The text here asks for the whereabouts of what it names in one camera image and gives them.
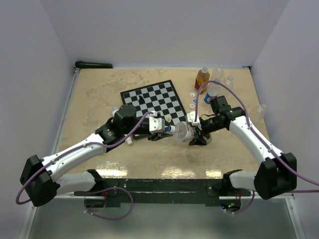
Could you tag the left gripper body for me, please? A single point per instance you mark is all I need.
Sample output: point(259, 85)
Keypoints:
point(141, 129)

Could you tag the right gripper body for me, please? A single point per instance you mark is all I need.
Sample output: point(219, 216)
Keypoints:
point(209, 125)

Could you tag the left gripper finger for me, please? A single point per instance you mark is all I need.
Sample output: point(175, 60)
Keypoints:
point(155, 137)
point(164, 134)

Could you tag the orange label tea bottle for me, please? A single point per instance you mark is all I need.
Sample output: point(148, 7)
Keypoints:
point(183, 132)

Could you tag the clear crushed plastic bottle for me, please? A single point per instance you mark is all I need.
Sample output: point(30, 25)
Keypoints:
point(261, 111)

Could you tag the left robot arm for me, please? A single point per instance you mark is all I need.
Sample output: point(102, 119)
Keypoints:
point(44, 178)

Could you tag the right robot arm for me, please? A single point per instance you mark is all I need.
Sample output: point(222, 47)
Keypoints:
point(272, 178)

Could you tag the white tube bottle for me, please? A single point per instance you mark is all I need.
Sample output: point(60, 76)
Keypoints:
point(129, 141)

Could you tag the Pepsi label clear bottle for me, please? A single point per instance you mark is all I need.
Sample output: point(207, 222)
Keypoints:
point(212, 92)

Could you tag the clear bottle right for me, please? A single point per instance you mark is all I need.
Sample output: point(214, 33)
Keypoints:
point(229, 82)

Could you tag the amber red label bottle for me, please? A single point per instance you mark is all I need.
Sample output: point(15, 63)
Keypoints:
point(202, 76)

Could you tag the clear bottle back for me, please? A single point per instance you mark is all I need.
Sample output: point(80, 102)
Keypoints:
point(219, 73)

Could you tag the black chess piece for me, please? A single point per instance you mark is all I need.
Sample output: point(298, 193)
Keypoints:
point(141, 100)

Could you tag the black white chessboard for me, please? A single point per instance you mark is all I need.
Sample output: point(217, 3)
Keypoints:
point(161, 97)

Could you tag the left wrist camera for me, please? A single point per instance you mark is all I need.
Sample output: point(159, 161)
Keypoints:
point(156, 122)

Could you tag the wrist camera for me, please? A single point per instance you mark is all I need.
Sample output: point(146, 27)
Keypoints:
point(156, 122)
point(193, 119)

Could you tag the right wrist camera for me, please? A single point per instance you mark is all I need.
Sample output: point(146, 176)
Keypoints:
point(193, 119)

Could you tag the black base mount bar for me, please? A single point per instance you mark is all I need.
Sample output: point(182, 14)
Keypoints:
point(164, 191)

